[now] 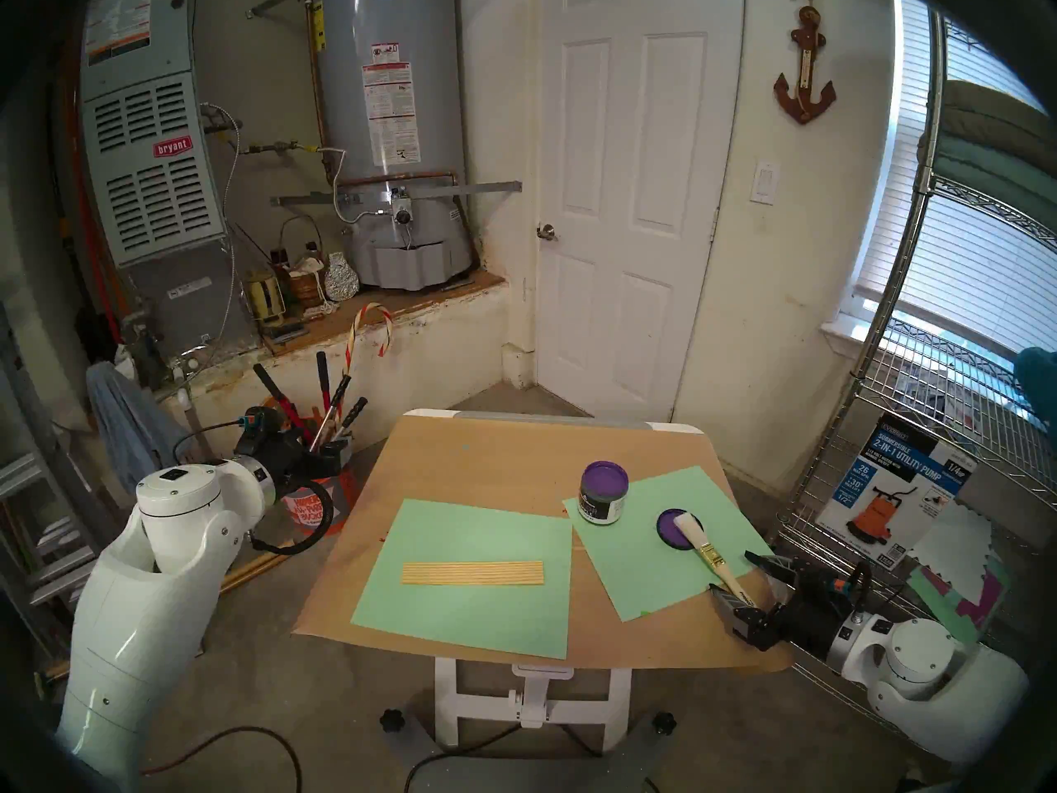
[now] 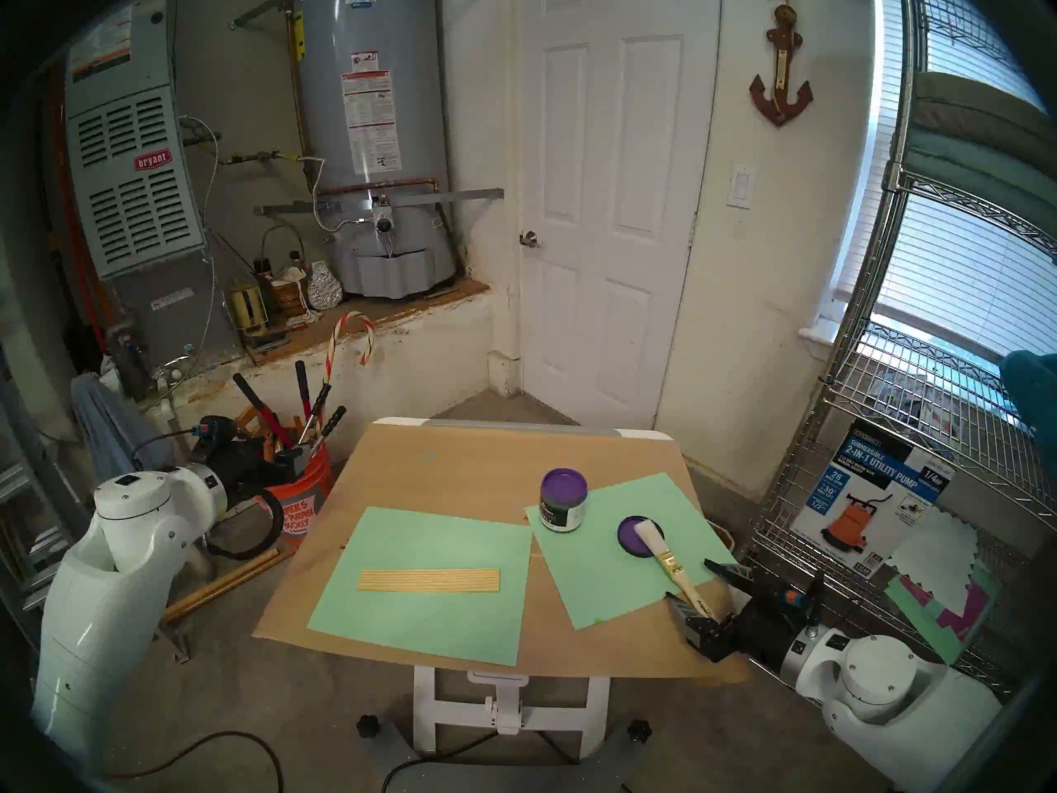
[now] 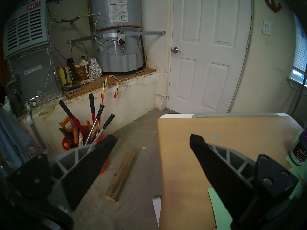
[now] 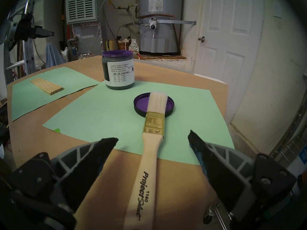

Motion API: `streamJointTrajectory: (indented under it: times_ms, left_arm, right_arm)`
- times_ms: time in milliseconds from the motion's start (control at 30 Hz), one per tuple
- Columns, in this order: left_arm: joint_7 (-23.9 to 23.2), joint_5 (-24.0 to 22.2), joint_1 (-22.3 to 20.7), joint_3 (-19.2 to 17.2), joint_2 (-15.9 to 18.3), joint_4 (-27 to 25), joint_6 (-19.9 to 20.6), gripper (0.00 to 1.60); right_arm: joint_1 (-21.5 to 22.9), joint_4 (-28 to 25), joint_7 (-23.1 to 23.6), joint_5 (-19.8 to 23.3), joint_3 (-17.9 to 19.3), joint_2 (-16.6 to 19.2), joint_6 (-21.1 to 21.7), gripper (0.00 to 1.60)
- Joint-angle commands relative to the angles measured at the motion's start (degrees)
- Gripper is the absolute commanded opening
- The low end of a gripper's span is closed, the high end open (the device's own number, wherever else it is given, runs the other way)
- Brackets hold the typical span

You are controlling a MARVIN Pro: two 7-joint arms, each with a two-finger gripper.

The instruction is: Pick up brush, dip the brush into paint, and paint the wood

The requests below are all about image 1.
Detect brown wooden ledge board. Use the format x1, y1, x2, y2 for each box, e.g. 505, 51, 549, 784
263, 271, 506, 356

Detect orange plastic bucket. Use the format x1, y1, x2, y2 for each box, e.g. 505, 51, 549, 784
281, 461, 360, 536

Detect white grey table frame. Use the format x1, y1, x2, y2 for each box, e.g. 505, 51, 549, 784
380, 409, 703, 793

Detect wicker basket with handle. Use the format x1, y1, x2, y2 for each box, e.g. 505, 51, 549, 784
278, 216, 329, 309

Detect brown floor cable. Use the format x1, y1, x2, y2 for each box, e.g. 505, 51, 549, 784
140, 725, 302, 793

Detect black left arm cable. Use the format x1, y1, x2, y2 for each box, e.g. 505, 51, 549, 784
248, 477, 335, 557

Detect wooden handled paint brush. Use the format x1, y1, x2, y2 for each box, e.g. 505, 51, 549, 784
673, 512, 756, 609

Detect white scalloped paper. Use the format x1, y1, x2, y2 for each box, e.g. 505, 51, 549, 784
908, 502, 994, 602

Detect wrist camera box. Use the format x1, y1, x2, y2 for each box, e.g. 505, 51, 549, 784
793, 564, 868, 615
235, 406, 287, 453

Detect striped candy cane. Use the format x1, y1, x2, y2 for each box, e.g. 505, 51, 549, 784
345, 302, 395, 379

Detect grey bryant furnace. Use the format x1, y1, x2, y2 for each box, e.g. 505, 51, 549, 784
80, 0, 261, 359

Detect blue cloth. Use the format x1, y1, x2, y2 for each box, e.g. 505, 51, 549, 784
87, 362, 195, 491

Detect orange vertical pipe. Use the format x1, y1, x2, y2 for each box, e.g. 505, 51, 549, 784
62, 64, 125, 321

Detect grey green cushion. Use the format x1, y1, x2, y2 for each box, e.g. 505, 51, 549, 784
941, 79, 1057, 152
917, 131, 1057, 239

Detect white window blinds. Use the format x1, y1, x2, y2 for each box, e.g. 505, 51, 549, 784
855, 0, 1057, 354

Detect red black bolt cutter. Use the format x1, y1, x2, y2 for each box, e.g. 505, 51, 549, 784
253, 363, 316, 444

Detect magenta craft paper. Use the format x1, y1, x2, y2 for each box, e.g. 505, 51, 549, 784
921, 564, 1012, 631

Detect purple jar lid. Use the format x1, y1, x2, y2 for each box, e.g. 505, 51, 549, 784
656, 508, 705, 551

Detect grey water heater tank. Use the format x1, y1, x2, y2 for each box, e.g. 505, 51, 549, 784
314, 0, 478, 291

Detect chrome wire shelf rack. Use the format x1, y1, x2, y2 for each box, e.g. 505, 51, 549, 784
772, 7, 1057, 767

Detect light wood slat piece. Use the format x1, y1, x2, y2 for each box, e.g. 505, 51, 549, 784
401, 560, 546, 586

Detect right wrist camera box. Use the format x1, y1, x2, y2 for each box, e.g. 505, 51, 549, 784
793, 564, 868, 615

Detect black table cable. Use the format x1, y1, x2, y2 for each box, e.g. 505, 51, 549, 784
405, 724, 521, 793

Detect foil wrapped object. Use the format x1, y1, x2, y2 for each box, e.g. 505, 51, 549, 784
324, 252, 362, 302

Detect white panel door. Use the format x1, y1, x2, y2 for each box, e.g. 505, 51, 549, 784
535, 0, 747, 423

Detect purple paint jar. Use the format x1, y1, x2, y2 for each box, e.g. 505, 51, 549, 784
578, 460, 629, 525

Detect small green paper sheet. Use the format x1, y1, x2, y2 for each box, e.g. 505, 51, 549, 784
563, 467, 777, 623

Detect large green paper sheet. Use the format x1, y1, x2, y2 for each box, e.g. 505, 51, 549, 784
351, 498, 573, 660

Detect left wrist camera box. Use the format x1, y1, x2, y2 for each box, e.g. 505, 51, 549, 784
235, 406, 287, 453

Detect black grip silver tool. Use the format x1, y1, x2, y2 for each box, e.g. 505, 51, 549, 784
326, 374, 353, 437

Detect aluminium ladder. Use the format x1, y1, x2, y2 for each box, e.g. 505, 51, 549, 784
0, 304, 125, 660

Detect grey metal heater strap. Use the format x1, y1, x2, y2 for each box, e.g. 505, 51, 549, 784
273, 182, 523, 207

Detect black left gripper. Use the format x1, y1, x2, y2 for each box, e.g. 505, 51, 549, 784
266, 430, 354, 488

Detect teal cloth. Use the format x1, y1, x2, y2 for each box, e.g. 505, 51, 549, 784
1014, 347, 1057, 449

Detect brown anchor wall decoration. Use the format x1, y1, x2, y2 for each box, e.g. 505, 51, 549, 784
774, 0, 837, 126

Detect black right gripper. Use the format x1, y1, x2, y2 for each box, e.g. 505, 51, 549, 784
712, 552, 837, 656

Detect utility pump box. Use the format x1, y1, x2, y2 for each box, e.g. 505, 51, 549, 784
816, 434, 978, 571

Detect wooden floor sticks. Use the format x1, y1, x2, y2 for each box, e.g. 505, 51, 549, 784
219, 548, 290, 594

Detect green craft paper scrap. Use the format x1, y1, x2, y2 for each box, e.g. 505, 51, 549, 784
906, 564, 1012, 653

